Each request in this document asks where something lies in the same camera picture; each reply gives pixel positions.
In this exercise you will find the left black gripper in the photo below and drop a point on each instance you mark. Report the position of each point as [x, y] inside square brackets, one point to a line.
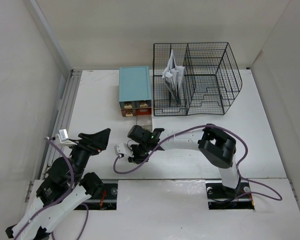
[94, 143]

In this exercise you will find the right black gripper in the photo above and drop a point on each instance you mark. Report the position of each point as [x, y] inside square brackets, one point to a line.
[136, 158]

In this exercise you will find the teal mini drawer cabinet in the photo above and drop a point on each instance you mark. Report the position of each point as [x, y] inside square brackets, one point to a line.
[135, 95]

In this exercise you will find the white paper booklet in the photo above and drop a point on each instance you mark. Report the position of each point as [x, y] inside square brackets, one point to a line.
[173, 77]

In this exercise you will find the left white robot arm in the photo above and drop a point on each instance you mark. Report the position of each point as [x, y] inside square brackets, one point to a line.
[66, 186]

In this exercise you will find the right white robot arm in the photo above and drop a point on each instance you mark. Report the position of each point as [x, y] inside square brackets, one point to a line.
[160, 135]

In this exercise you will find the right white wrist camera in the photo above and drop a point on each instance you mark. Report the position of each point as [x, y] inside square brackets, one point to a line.
[122, 150]

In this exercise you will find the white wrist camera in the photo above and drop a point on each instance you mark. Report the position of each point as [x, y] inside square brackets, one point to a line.
[62, 138]
[122, 150]

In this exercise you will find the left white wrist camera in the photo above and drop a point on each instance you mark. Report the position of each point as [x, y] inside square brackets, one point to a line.
[62, 138]

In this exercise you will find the aluminium rail frame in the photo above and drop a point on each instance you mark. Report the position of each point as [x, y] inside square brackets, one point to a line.
[65, 106]

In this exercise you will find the black wire mesh organizer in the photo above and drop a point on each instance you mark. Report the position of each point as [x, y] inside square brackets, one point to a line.
[211, 80]

